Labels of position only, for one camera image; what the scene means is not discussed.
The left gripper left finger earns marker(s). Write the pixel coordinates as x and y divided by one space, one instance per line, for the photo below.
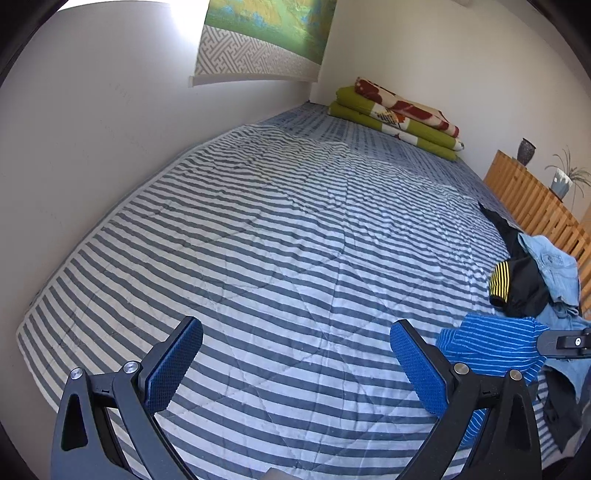
85 445

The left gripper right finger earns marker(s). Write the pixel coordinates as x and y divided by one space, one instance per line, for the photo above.
507 446

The blue striped shirt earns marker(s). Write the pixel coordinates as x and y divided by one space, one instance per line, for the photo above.
493 345

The black shorts yellow stripes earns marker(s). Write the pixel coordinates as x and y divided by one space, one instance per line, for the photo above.
516 286

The dark blue garment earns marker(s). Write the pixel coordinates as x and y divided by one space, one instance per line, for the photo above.
562 410

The light blue denim garment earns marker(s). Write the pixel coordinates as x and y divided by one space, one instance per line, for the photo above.
560 274

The wooden slatted headboard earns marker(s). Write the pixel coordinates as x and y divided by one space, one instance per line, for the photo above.
539 212

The potted plant white pot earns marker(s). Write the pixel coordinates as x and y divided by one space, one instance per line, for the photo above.
568 177

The dark ceramic vase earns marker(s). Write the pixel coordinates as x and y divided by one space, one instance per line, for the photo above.
526 152

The blue white striped bedspread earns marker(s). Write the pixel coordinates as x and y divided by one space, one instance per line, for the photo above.
297 243

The red floral folded blanket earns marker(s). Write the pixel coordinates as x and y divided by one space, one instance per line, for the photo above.
423 114

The green folded blanket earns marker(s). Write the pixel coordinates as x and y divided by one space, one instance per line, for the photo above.
353 107

